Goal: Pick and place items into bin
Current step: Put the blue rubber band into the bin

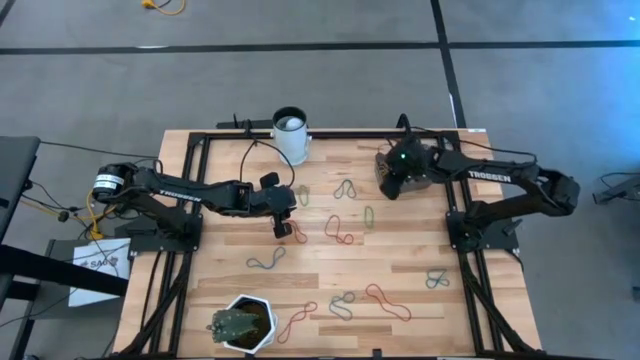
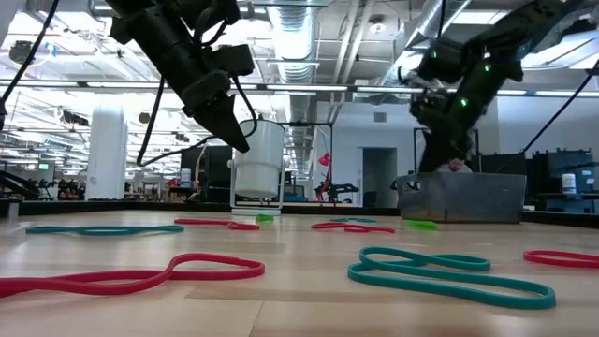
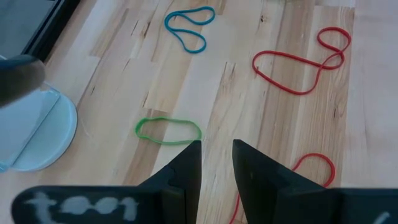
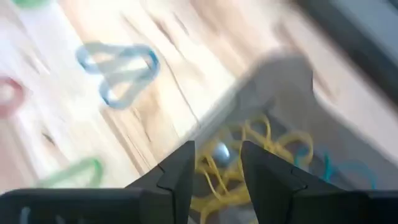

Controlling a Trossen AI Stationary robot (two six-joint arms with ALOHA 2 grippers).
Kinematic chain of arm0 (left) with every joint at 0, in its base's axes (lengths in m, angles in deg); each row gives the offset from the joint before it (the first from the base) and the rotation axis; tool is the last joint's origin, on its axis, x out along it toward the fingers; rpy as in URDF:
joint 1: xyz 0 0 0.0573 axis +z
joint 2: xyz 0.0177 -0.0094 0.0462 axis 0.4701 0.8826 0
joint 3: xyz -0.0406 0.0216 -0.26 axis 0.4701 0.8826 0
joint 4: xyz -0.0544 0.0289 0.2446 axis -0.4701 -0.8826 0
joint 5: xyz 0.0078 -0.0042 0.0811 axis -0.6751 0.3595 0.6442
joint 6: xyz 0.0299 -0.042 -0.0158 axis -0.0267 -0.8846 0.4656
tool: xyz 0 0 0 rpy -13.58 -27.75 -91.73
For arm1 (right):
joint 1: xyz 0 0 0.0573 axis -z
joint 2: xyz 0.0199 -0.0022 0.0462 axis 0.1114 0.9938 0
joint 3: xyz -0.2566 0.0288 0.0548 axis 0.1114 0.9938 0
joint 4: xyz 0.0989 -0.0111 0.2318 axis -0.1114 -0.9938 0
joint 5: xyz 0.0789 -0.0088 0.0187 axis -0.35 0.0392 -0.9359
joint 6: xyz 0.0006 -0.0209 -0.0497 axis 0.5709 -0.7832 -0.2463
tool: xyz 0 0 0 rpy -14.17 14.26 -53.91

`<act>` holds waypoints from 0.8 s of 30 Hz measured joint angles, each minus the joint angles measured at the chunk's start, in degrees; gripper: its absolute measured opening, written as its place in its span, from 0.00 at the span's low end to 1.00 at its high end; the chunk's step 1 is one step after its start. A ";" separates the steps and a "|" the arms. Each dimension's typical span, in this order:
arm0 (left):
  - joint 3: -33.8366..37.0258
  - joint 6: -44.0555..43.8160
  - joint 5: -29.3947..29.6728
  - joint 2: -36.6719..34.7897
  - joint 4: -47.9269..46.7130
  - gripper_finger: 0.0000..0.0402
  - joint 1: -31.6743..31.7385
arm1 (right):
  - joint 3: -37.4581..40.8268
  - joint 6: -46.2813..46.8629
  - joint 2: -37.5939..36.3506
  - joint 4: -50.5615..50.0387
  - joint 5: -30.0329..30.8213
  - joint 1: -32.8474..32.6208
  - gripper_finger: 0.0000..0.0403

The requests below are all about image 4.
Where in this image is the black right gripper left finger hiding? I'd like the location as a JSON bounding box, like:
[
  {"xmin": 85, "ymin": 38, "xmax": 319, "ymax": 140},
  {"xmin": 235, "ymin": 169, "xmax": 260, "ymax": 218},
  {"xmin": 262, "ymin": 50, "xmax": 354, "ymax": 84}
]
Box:
[{"xmin": 125, "ymin": 140, "xmax": 197, "ymax": 224}]

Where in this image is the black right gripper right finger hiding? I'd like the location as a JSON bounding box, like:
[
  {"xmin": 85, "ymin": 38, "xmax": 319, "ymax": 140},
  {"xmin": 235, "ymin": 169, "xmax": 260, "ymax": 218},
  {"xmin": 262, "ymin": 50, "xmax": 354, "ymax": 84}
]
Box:
[{"xmin": 240, "ymin": 139, "xmax": 361, "ymax": 224}]

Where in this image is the yellow rubber band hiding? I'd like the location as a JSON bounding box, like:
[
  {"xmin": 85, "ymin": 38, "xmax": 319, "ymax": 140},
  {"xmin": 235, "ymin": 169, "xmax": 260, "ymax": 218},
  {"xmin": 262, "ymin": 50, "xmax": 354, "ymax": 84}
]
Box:
[
  {"xmin": 239, "ymin": 113, "xmax": 273, "ymax": 156},
  {"xmin": 190, "ymin": 149, "xmax": 259, "ymax": 224},
  {"xmin": 275, "ymin": 131, "xmax": 314, "ymax": 167}
]

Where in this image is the teal rubber band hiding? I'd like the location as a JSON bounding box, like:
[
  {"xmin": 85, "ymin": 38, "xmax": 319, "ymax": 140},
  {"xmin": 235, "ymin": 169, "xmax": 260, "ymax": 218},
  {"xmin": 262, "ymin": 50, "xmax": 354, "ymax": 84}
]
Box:
[
  {"xmin": 75, "ymin": 42, "xmax": 161, "ymax": 110},
  {"xmin": 292, "ymin": 144, "xmax": 312, "ymax": 167},
  {"xmin": 320, "ymin": 151, "xmax": 335, "ymax": 184}
]

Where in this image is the green rubber band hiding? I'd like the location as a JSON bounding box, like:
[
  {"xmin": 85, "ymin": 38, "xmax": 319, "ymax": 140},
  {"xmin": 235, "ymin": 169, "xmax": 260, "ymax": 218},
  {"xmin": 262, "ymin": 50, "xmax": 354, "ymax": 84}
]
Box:
[
  {"xmin": 12, "ymin": 0, "xmax": 52, "ymax": 9},
  {"xmin": 37, "ymin": 157, "xmax": 104, "ymax": 189}
]

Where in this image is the red rubber band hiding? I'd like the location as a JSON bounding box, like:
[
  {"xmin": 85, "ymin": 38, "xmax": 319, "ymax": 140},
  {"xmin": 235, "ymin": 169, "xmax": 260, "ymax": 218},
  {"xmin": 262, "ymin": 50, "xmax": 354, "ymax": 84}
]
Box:
[{"xmin": 0, "ymin": 76, "xmax": 25, "ymax": 119}]

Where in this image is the grey plastic bin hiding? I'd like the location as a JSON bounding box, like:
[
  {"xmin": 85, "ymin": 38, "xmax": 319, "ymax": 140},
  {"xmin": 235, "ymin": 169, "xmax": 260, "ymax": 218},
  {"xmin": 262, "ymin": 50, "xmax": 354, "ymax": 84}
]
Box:
[{"xmin": 186, "ymin": 51, "xmax": 398, "ymax": 224}]

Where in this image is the black rig frame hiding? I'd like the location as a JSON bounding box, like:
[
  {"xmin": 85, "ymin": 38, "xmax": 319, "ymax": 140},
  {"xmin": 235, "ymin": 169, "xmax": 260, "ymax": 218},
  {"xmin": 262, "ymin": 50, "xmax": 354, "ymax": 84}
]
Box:
[{"xmin": 292, "ymin": 0, "xmax": 398, "ymax": 103}]

